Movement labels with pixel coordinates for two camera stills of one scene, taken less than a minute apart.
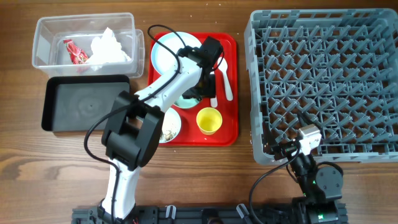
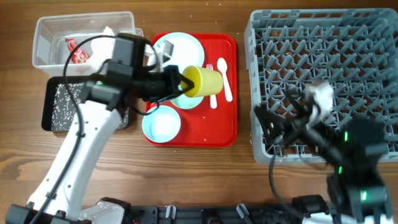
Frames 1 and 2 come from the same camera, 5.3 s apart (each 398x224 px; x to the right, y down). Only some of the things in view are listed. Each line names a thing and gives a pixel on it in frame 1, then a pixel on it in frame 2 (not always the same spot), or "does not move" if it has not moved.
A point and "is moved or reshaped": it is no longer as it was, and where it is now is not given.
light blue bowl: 170,126 does not move
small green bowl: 185,102 does not move
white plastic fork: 213,101 does not move
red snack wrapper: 78,56 does not move
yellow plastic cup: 209,120 is moved or reshaped
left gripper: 210,92 -> 175,91
